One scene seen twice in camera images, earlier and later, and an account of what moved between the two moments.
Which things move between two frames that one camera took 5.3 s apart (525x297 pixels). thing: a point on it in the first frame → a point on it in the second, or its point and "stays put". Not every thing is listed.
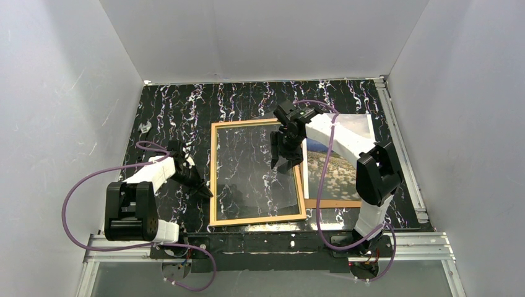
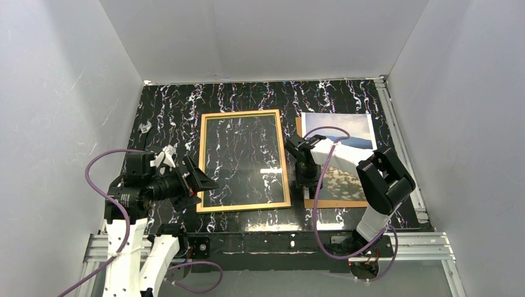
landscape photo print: (341, 179) stays put
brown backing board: (327, 203) stays put
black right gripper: (287, 148) → (307, 180)
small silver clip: (145, 129) stays put
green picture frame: (213, 180) → (200, 207)
